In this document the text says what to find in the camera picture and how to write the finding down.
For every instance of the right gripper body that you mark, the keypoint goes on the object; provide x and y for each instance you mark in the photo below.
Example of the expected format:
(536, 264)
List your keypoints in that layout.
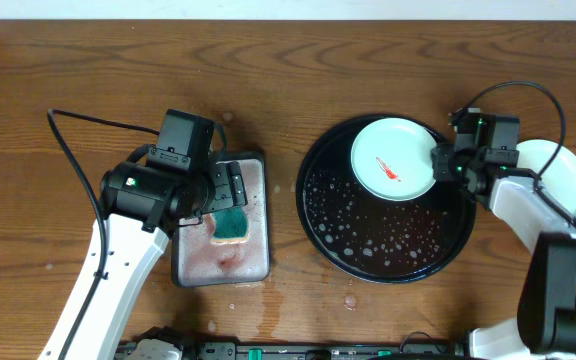
(455, 166)

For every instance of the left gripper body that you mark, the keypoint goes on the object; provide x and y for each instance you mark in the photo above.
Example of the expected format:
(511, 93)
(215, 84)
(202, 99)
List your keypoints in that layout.
(228, 191)

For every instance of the green scrubbing sponge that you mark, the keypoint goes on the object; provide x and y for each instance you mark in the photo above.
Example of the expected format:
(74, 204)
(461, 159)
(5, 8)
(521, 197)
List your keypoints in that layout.
(230, 226)

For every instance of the pale green plate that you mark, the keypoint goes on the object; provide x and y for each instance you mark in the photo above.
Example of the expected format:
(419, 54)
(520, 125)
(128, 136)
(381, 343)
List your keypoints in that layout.
(560, 177)
(391, 159)

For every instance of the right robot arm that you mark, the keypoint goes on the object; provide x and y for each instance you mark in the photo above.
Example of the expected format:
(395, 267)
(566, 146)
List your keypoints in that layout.
(545, 324)

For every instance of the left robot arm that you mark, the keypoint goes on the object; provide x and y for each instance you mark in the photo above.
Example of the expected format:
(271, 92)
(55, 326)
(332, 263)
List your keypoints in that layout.
(142, 202)

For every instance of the black rectangular soapy water tray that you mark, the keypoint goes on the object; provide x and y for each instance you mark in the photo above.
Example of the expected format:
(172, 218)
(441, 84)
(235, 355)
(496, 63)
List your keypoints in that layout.
(198, 261)

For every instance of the round black serving tray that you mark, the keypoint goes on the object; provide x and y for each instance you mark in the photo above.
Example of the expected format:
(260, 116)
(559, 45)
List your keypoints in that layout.
(371, 238)

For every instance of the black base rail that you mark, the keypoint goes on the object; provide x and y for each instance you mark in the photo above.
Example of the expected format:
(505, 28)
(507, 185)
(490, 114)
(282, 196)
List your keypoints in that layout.
(167, 343)

